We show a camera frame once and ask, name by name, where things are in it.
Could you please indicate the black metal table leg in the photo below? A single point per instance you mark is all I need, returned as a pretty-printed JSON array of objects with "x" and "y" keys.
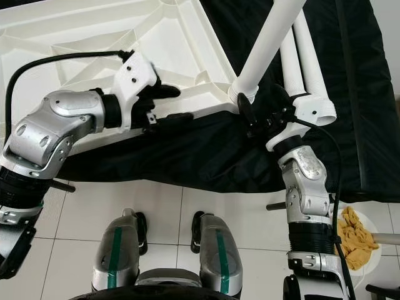
[
  {"x": 64, "y": 185},
  {"x": 276, "y": 205}
]

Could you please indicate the silver right robot leg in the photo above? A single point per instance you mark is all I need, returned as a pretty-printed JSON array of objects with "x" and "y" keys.
[{"x": 219, "y": 250}]

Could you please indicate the black storage crate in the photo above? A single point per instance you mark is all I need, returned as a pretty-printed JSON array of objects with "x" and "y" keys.
[{"x": 384, "y": 292}]

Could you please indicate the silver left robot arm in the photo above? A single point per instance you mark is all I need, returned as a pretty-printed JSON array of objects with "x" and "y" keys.
[{"x": 50, "y": 134}]

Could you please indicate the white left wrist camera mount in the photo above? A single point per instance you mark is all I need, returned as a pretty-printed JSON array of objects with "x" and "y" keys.
[{"x": 137, "y": 75}]

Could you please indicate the silver robot leg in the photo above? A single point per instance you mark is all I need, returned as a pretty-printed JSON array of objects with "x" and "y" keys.
[
  {"x": 130, "y": 247},
  {"x": 219, "y": 250}
]

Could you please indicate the white pedestal fan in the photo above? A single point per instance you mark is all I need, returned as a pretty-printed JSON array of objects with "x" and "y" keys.
[{"x": 387, "y": 238}]

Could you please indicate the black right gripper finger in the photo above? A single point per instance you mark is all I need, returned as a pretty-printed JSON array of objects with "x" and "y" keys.
[
  {"x": 247, "y": 109},
  {"x": 280, "y": 98}
]

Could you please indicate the silver left robot leg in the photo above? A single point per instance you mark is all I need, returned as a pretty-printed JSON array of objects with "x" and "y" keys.
[{"x": 130, "y": 247}]

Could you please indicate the white plastic table top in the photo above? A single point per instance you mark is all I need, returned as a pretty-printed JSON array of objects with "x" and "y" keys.
[{"x": 100, "y": 25}]

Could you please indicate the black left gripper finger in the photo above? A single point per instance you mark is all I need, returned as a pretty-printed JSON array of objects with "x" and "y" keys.
[
  {"x": 167, "y": 92},
  {"x": 176, "y": 117}
]

